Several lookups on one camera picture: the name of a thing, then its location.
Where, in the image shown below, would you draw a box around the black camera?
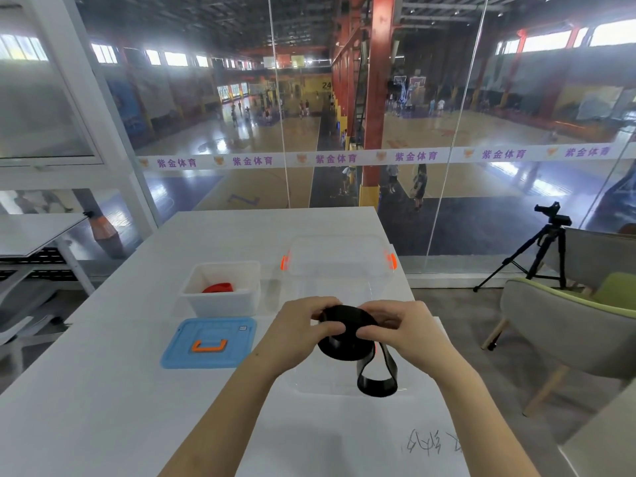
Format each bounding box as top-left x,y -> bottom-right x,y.
534,201 -> 572,227

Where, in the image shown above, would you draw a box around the black tripod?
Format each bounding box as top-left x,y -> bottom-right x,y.
472,224 -> 570,293

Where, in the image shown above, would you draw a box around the person's left hand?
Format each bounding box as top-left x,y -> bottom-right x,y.
256,296 -> 344,378

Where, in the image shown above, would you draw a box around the person's left forearm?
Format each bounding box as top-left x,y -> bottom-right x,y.
158,362 -> 289,477

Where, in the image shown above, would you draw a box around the clear lid orange handle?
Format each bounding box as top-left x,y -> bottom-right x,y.
288,342 -> 423,398

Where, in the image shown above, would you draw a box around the person's right hand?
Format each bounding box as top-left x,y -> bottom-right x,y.
356,299 -> 456,378

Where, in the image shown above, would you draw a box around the grey chair wooden legs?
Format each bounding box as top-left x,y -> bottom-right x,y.
480,278 -> 636,418

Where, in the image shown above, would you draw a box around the green seat cushion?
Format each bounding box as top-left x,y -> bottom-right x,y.
591,272 -> 636,311

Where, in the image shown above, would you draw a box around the person's right forearm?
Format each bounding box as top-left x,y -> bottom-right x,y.
432,360 -> 540,477

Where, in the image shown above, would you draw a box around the black resistance band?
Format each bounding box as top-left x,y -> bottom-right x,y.
317,305 -> 399,398

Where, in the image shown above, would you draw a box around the white window frame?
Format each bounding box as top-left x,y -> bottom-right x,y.
0,0 -> 160,244

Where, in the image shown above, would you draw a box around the red yellow pillar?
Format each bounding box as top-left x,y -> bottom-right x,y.
358,0 -> 396,209

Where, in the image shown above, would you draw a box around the small clear plastic box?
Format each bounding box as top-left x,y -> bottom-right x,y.
180,261 -> 262,319

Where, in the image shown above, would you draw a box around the white folding desk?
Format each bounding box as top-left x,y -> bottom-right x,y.
0,211 -> 98,296

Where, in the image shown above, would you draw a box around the blue lid orange handle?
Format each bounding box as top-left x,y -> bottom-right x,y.
160,316 -> 258,370

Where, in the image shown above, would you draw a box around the large clear plastic box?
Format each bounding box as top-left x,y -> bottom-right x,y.
280,235 -> 413,313

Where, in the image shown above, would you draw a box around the beige table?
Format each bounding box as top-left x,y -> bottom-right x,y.
556,392 -> 636,477

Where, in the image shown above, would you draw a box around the white banner purple print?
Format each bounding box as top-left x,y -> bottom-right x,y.
136,142 -> 636,170

